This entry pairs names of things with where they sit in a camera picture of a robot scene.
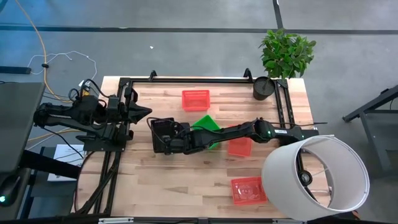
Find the green potted plant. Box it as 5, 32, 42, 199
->
252, 28, 317, 101

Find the yellow cable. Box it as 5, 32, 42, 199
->
14, 0, 85, 141

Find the black aluminium frame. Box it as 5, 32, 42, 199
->
73, 68, 321, 216

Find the dark grey desk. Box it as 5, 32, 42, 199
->
0, 82, 81, 181

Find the green plastic basket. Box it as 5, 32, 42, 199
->
190, 114, 223, 151

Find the black power strip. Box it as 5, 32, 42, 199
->
0, 65, 32, 75

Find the red plastic basket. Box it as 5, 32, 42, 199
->
227, 136, 253, 158
230, 177, 269, 207
181, 90, 211, 112

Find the black plastic basket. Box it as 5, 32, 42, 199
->
150, 117, 176, 154

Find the black device with light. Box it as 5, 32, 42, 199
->
0, 174, 24, 208

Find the white shade lamp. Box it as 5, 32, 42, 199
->
261, 134, 371, 222

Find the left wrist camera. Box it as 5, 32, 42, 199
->
106, 96, 121, 113

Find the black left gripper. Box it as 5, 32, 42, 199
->
119, 98, 154, 124

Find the black metal desk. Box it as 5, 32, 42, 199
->
341, 84, 398, 177

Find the white cable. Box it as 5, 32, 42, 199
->
27, 50, 98, 85

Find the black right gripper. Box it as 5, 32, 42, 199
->
155, 123, 200, 156

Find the black rail with silver brackets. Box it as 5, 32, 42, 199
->
0, 214, 398, 224

